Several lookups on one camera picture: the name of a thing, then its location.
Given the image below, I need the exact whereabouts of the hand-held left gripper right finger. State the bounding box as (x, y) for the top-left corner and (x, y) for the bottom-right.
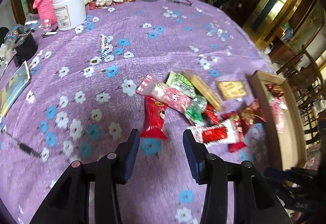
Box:
(183, 129), (293, 224)

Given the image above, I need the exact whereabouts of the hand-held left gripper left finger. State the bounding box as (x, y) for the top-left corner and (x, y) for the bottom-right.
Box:
(29, 128), (141, 224)

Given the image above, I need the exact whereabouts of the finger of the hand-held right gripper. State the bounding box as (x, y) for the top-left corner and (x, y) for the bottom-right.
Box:
(263, 166), (317, 185)

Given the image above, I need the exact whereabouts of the red white snack packet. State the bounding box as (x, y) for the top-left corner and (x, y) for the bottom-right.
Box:
(191, 118), (245, 148)

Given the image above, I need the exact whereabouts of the cardboard box tray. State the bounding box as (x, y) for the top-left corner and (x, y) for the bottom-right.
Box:
(248, 70), (307, 171)

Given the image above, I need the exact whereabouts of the long red snack packet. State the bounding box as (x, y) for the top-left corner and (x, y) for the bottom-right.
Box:
(140, 96), (169, 140)

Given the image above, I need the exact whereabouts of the green white candy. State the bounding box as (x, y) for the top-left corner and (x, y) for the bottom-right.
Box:
(184, 96), (208, 126)

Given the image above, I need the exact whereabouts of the pink cartoon snack packet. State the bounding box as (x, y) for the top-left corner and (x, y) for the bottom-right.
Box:
(136, 74), (194, 115)

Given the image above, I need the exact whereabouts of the tan snack box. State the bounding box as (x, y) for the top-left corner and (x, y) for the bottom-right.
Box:
(183, 70), (222, 112)

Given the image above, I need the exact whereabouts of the green snack packet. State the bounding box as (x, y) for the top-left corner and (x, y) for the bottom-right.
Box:
(166, 71), (198, 98)

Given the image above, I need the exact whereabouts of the dark red foil packet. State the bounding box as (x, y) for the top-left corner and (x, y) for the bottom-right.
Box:
(239, 99), (268, 125)
(265, 83), (286, 98)

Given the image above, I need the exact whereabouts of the gold snack packet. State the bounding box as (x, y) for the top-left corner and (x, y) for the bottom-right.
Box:
(215, 80), (247, 101)

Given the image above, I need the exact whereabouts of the purple floral tablecloth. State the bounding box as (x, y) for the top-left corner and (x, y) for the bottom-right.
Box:
(0, 0), (283, 224)

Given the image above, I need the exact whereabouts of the wooden chair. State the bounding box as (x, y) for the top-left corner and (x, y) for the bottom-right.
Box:
(276, 45), (326, 153)

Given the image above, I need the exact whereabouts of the black pen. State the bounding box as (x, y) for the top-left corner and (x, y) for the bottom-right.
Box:
(1, 130), (42, 158)

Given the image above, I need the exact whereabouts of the white blue candy stick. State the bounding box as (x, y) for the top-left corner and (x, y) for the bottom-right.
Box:
(99, 34), (114, 59)

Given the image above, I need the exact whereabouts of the yellow blue card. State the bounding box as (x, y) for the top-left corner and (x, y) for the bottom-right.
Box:
(0, 61), (31, 118)

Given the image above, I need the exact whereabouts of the teal bag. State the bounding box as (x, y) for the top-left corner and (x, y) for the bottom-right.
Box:
(281, 22), (293, 41)

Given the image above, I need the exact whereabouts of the small black box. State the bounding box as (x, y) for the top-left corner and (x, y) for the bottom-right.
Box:
(13, 33), (39, 61)

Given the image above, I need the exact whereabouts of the white plastic tub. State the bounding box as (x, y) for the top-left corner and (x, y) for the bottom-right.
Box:
(52, 0), (87, 31)

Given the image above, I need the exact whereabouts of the clear plastic cup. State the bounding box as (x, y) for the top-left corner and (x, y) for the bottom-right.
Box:
(24, 13), (51, 32)

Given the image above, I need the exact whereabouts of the gold pillar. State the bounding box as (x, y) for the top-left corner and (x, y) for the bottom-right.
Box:
(242, 0), (308, 46)

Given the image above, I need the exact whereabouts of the bottle in pink knitted cover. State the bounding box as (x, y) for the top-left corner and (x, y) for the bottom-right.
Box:
(33, 0), (58, 26)

